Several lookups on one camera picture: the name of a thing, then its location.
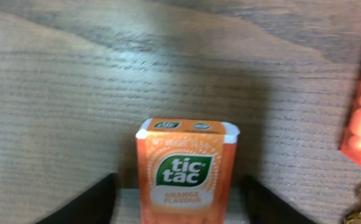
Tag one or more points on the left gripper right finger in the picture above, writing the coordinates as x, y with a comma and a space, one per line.
267, 208

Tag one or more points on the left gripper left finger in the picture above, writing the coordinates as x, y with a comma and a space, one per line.
93, 205

